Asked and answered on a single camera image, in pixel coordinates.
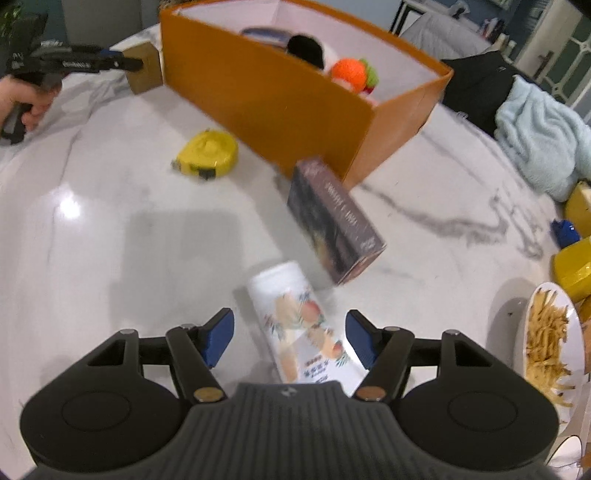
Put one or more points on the grey quilted cushion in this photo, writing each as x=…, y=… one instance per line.
x=444, y=38

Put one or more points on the dark photo card box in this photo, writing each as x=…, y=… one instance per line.
x=343, y=238

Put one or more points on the yellow tape measure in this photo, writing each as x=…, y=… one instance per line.
x=208, y=155

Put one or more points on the yellow mug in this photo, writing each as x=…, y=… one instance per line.
x=571, y=271

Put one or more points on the white plate of fries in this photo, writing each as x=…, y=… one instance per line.
x=549, y=349

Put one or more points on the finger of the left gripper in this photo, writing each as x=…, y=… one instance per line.
x=116, y=60

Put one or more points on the black and white plush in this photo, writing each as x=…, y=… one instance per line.
x=316, y=53

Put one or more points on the blue wrapper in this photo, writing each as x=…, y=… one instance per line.
x=564, y=233

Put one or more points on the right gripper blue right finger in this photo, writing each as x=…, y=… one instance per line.
x=384, y=353

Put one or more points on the brown cardboard box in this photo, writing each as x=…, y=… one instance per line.
x=149, y=75

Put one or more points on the orange knitted ball toy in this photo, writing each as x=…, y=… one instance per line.
x=357, y=74

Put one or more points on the black garment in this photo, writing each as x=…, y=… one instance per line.
x=479, y=86

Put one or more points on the light blue fluffy towel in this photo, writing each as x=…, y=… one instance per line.
x=547, y=141

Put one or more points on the white floral tea canister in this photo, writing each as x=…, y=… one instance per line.
x=306, y=346

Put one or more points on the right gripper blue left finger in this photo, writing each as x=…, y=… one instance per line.
x=195, y=351

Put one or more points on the orange storage box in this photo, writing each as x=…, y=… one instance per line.
x=283, y=108

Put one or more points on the person's left hand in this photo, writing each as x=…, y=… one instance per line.
x=15, y=91

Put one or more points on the yellow snack container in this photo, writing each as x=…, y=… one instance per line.
x=578, y=208

